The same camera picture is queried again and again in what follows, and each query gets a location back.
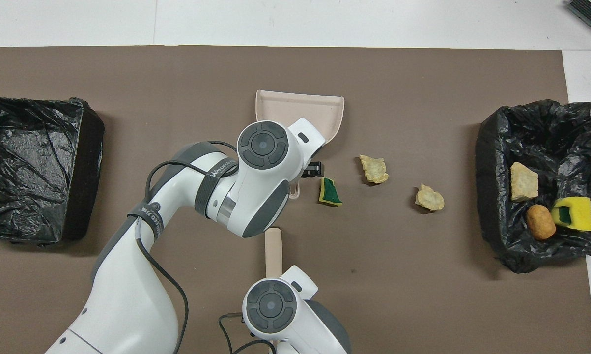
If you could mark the small green yellow sponge piece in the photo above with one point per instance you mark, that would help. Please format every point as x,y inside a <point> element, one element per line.
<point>330,192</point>

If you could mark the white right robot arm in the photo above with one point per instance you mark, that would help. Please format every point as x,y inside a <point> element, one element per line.
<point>302,285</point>

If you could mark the yellow sponge piece green side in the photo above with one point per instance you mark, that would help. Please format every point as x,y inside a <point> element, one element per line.
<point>564,215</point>

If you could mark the brown oval bread roll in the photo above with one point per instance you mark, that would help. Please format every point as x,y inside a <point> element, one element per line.
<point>541,222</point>

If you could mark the orange crusted bread piece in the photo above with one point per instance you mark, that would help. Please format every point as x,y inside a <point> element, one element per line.
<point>523,182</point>

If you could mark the large yellow sponge piece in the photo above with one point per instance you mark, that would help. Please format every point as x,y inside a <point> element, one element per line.
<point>582,216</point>

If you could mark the pale bread chunk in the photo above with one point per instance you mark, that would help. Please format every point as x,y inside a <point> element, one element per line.
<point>374,168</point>
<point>429,198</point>

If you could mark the black bag-lined bin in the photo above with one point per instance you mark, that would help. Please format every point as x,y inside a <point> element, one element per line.
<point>30,157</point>
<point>541,147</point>

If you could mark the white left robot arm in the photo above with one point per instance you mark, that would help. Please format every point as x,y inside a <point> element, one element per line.
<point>128,295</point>

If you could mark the brown table mat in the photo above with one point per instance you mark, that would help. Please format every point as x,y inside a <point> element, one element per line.
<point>423,73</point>

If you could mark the beige plastic dustpan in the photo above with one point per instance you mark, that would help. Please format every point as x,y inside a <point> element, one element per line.
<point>300,105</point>

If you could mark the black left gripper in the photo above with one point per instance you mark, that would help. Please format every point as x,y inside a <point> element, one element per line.
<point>315,170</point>

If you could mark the beige hand brush black bristles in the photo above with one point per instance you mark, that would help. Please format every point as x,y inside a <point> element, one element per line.
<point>274,250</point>

